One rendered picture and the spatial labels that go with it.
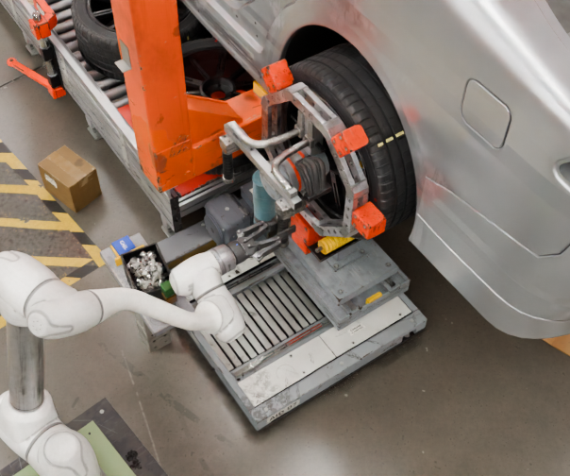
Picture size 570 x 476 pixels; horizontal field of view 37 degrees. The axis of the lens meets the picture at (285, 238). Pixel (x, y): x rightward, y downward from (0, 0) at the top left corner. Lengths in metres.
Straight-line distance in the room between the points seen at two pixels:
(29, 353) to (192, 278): 0.53
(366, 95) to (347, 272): 0.94
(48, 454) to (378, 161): 1.33
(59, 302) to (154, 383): 1.26
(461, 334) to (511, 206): 1.32
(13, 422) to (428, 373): 1.63
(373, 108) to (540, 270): 0.74
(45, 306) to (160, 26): 1.04
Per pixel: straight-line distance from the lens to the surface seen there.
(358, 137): 2.62
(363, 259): 3.47
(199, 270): 2.62
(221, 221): 3.35
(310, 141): 2.78
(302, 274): 3.50
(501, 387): 3.51
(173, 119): 3.07
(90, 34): 4.08
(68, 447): 2.64
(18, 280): 2.30
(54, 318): 2.21
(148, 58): 2.85
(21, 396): 2.64
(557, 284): 2.43
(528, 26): 2.19
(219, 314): 2.57
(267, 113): 3.01
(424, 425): 3.37
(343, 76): 2.76
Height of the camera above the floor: 3.00
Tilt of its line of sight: 52 degrees down
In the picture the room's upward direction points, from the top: 1 degrees clockwise
